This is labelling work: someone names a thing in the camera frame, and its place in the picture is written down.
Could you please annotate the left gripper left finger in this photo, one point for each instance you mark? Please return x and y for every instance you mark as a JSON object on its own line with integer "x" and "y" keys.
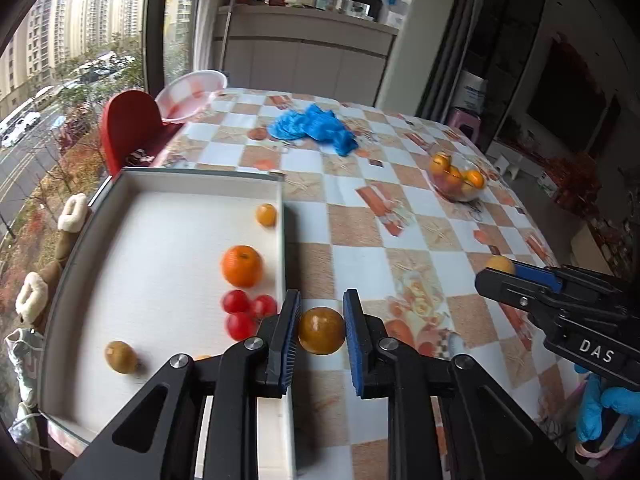
{"x": 155, "y": 435}

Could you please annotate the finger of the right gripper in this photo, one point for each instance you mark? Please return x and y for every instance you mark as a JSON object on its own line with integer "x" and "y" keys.
{"x": 555, "y": 276}
{"x": 533, "y": 298}

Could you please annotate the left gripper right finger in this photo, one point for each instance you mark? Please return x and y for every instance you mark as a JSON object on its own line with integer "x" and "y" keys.
{"x": 444, "y": 418}

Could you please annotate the small orange fruit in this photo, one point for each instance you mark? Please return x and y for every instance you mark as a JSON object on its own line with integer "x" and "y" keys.
{"x": 501, "y": 264}

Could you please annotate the brown-yellow kiwi fruit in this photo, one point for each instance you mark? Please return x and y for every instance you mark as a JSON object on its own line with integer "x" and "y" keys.
{"x": 120, "y": 357}

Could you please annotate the red cherry tomato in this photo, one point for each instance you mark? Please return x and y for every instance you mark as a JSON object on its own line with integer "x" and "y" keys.
{"x": 240, "y": 326}
{"x": 236, "y": 301}

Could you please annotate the tan round fruit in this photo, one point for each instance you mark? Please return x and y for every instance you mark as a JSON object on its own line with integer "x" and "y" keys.
{"x": 321, "y": 331}

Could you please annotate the orange in bowl right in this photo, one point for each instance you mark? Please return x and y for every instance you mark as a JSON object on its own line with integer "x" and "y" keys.
{"x": 474, "y": 178}

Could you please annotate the orange in bowl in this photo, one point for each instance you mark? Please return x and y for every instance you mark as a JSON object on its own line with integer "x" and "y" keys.
{"x": 440, "y": 163}
{"x": 474, "y": 178}

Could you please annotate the glass fruit bowl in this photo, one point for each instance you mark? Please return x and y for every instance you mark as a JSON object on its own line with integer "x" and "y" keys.
{"x": 451, "y": 185}

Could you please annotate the red tomato in tray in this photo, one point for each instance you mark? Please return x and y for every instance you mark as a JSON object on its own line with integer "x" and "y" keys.
{"x": 264, "y": 306}

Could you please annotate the white shallow box tray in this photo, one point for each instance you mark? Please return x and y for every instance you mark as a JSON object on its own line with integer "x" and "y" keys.
{"x": 146, "y": 271}

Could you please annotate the checkered plastic tablecloth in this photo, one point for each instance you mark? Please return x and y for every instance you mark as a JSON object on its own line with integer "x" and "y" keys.
{"x": 373, "y": 222}

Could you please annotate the large orange upper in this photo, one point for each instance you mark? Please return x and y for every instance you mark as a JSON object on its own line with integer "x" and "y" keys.
{"x": 242, "y": 267}

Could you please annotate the pink plastic stool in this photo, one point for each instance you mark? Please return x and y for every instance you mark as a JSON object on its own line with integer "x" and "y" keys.
{"x": 468, "y": 123}

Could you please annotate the small yellow-orange tomato in tray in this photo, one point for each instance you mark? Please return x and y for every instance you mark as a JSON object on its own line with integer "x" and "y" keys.
{"x": 266, "y": 215}

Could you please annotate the blue crumpled cloth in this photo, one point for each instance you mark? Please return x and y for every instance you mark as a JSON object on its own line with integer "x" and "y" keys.
{"x": 319, "y": 125}

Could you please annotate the red chair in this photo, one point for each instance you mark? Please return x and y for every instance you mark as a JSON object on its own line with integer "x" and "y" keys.
{"x": 132, "y": 131}

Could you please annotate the white sideboard cabinet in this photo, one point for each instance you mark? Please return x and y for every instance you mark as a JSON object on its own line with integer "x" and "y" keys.
{"x": 303, "y": 51}

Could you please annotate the white pink chair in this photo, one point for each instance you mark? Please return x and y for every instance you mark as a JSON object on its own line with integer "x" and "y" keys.
{"x": 187, "y": 95}

